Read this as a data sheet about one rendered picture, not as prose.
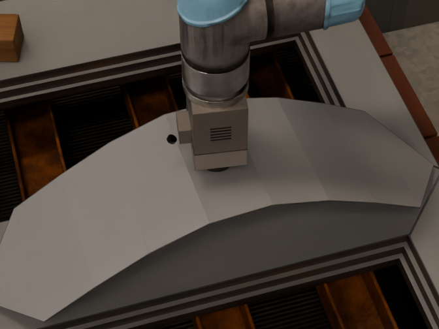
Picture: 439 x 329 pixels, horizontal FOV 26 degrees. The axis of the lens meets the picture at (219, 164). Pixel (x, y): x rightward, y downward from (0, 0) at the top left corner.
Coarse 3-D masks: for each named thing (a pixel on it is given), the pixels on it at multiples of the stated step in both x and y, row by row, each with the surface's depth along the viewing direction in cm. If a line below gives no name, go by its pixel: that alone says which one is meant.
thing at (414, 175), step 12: (372, 120) 137; (384, 132) 136; (384, 144) 133; (396, 144) 135; (396, 156) 133; (408, 156) 135; (408, 168) 132; (420, 168) 134; (408, 180) 130; (420, 180) 132; (420, 192) 130; (420, 204) 127
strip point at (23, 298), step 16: (16, 224) 126; (16, 240) 125; (0, 256) 125; (16, 256) 124; (0, 272) 124; (16, 272) 123; (32, 272) 121; (0, 288) 123; (16, 288) 121; (32, 288) 120; (0, 304) 122; (16, 304) 120; (32, 304) 119
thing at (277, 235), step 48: (0, 96) 151; (48, 96) 153; (336, 96) 149; (0, 240) 131; (192, 240) 131; (240, 240) 131; (288, 240) 131; (336, 240) 131; (384, 240) 131; (96, 288) 126; (144, 288) 126; (192, 288) 126; (240, 288) 128; (288, 288) 131; (432, 288) 127
